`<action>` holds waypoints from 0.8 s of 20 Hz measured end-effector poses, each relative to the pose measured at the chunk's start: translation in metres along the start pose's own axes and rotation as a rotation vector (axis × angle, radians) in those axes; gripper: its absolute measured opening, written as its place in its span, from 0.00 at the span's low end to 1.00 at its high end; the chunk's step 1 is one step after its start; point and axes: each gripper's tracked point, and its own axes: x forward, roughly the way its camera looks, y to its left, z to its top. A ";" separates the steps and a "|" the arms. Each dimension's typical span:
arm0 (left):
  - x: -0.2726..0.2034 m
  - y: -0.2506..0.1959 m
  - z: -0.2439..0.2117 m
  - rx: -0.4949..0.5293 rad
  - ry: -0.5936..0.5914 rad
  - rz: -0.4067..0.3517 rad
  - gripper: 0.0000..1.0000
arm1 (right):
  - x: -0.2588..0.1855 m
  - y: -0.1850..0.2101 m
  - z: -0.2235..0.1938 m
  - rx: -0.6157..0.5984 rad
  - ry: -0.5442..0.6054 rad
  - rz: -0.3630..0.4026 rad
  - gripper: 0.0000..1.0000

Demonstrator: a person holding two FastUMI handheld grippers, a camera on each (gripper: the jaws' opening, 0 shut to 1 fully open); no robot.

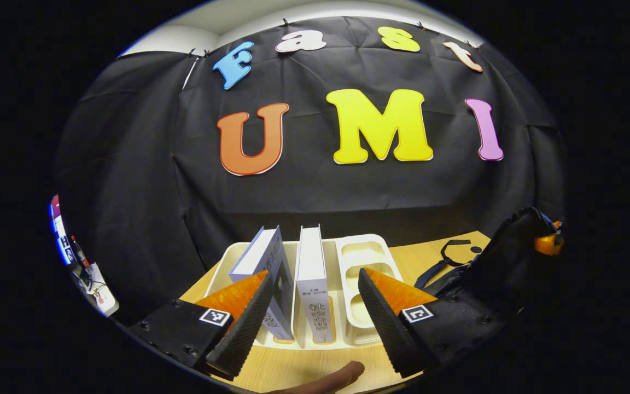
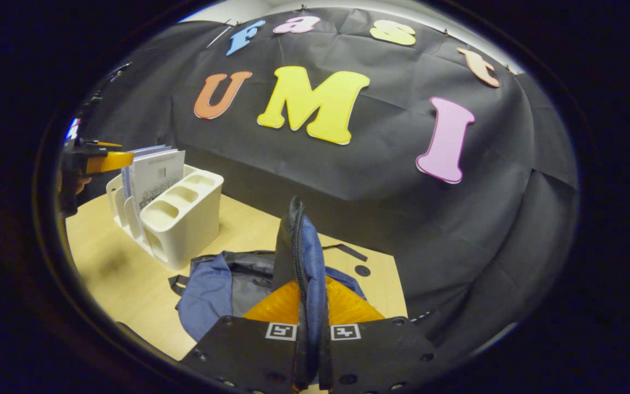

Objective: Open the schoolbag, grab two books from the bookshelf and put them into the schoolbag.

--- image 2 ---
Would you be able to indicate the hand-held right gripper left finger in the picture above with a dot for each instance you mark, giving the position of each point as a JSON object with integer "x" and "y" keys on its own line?
{"x": 244, "y": 355}

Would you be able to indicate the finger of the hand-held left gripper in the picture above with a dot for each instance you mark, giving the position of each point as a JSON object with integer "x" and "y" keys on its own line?
{"x": 101, "y": 145}
{"x": 110, "y": 162}

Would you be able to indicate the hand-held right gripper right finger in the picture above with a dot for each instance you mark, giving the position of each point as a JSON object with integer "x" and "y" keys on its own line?
{"x": 380, "y": 355}

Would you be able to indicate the white book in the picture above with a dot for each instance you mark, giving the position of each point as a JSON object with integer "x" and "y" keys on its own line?
{"x": 156, "y": 175}

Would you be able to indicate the blue schoolbag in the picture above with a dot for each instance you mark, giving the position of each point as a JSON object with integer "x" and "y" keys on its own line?
{"x": 205, "y": 295}

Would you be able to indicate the white plastic bookshelf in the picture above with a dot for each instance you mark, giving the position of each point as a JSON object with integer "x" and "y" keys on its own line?
{"x": 189, "y": 224}

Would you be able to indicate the computer monitor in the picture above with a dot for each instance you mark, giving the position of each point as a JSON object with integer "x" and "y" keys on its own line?
{"x": 72, "y": 131}

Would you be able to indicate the black round table grommet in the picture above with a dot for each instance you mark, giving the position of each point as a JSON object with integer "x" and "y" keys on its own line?
{"x": 362, "y": 270}

